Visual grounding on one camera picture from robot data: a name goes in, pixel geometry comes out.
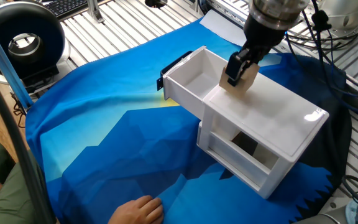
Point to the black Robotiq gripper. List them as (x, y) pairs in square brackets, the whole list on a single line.
[(263, 34)]

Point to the tan object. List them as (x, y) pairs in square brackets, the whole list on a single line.
[(244, 87)]

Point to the white plastic drawer cabinet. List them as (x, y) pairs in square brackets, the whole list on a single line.
[(269, 115)]

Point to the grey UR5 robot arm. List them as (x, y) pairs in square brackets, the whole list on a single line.
[(275, 9)]

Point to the person's bare hand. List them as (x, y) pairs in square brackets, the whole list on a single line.
[(138, 211)]

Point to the black round foot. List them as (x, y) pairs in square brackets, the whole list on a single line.
[(155, 3)]

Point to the silver perforated metal plate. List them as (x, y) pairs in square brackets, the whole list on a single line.
[(346, 32)]

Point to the blue cloth with yellow sun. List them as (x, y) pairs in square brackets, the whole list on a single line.
[(120, 140)]

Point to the black computer keyboard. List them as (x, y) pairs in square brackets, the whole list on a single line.
[(67, 6)]

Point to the dark grey pole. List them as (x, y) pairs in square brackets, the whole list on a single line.
[(20, 146)]

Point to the green trousers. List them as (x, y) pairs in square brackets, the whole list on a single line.
[(8, 193)]

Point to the silver cylindrical pedestal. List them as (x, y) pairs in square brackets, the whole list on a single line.
[(340, 12)]

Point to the silver aluminium post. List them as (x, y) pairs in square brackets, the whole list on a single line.
[(94, 12)]

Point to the grey aluminium frame beam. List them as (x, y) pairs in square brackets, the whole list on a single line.
[(5, 62)]

